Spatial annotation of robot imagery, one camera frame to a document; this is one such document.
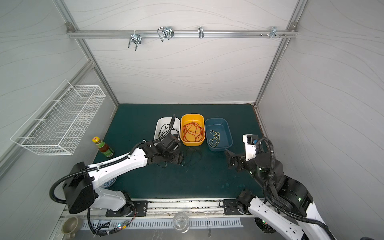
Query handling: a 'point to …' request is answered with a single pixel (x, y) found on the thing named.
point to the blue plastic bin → (220, 125)
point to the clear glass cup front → (181, 222)
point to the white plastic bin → (162, 121)
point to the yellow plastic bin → (199, 119)
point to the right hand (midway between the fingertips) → (238, 144)
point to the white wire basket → (56, 126)
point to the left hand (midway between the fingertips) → (181, 155)
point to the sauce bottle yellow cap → (102, 147)
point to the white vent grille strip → (110, 225)
